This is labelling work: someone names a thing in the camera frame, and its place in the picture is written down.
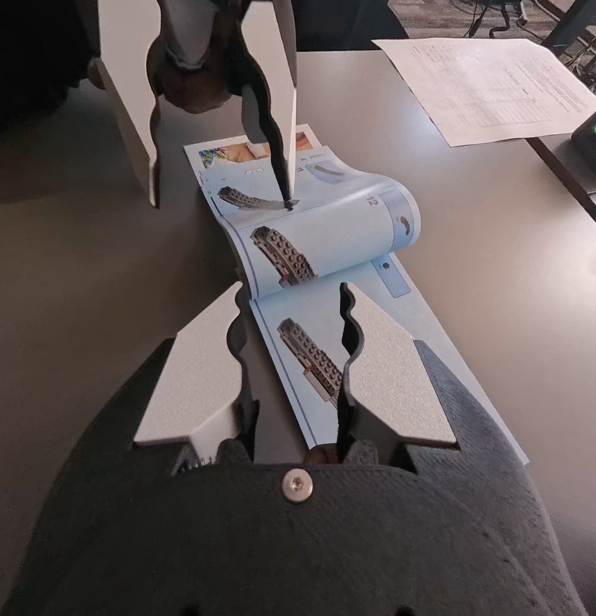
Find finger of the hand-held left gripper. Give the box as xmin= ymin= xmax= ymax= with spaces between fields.
xmin=88 ymin=0 xmax=164 ymax=209
xmin=236 ymin=0 xmax=299 ymax=212

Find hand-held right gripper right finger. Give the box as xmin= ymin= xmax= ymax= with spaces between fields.
xmin=336 ymin=281 xmax=462 ymax=465

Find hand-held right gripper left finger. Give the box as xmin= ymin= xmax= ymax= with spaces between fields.
xmin=133 ymin=281 xmax=260 ymax=464

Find brick instruction booklet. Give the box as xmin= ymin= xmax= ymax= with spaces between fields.
xmin=184 ymin=124 xmax=532 ymax=467

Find person's left forearm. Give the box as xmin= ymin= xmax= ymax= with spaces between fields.
xmin=0 ymin=0 xmax=104 ymax=133

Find grey adjoining desk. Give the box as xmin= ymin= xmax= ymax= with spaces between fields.
xmin=526 ymin=130 xmax=596 ymax=227

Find white paper sheet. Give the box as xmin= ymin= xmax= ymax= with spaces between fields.
xmin=372 ymin=38 xmax=596 ymax=147

